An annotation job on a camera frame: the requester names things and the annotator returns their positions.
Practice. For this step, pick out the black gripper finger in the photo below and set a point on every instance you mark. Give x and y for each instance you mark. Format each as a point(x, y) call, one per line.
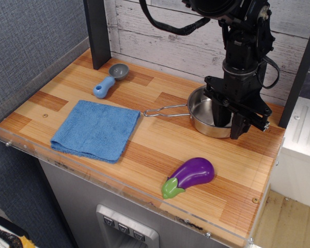
point(222, 116)
point(240, 125)

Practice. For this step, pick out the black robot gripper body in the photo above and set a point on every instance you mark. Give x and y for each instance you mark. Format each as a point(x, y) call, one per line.
point(243, 93)

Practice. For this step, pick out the stainless steel pot with handle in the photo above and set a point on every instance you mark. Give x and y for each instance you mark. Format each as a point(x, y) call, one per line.
point(199, 109)

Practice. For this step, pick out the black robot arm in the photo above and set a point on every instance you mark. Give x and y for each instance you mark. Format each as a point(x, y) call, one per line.
point(247, 38)

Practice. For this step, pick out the blue folded napkin cloth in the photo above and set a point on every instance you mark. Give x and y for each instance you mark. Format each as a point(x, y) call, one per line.
point(96, 131)

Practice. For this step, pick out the purple toy eggplant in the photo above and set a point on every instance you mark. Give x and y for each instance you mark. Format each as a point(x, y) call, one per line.
point(193, 172)

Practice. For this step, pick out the white ribbed toy sink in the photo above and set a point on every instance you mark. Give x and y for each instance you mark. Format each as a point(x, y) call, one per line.
point(291, 173)

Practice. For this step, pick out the clear acrylic table guard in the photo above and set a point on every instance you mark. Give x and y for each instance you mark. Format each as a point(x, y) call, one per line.
point(42, 78)

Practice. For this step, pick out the grey toy fridge cabinet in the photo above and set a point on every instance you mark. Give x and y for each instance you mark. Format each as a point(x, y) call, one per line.
point(98, 217)

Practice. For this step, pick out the yellow and black object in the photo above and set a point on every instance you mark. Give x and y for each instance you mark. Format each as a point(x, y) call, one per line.
point(15, 241)

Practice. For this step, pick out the black vertical post right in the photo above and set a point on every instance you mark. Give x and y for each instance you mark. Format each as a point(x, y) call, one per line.
point(296, 87)

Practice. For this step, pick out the black vertical post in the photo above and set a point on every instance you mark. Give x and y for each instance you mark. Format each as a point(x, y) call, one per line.
point(296, 87)
point(97, 32)

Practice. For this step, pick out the blue handled grey scoop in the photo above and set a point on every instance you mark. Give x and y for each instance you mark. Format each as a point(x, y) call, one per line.
point(117, 72)

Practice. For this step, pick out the black vertical post left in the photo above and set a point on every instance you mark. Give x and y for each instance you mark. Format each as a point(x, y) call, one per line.
point(97, 32)

